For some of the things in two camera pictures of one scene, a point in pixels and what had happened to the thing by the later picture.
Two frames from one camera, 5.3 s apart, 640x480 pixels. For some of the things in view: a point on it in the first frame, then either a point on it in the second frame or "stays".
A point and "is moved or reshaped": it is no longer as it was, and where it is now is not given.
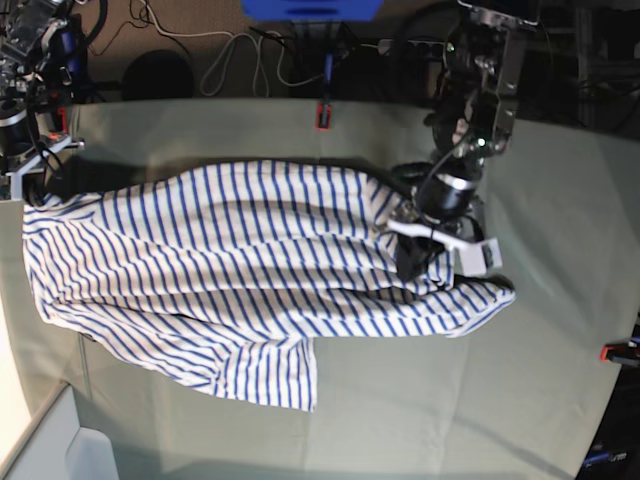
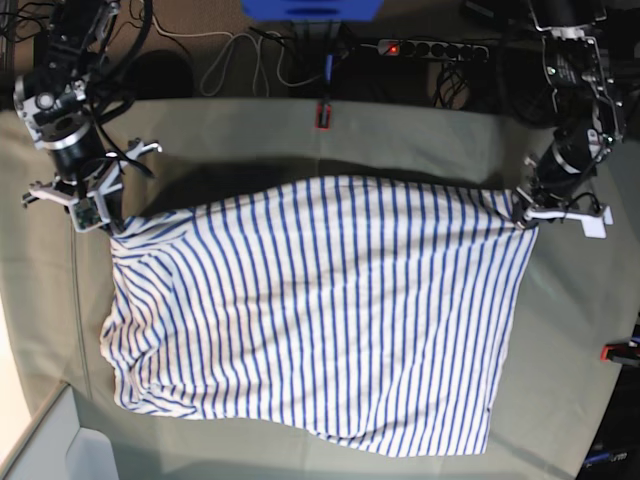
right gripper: [447, 197] to [537, 193]
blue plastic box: [312, 10] stays
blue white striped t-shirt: [229, 272] is moved or reshaped
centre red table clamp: [323, 116] stays
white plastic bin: [61, 449] stays
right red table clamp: [624, 354] stays
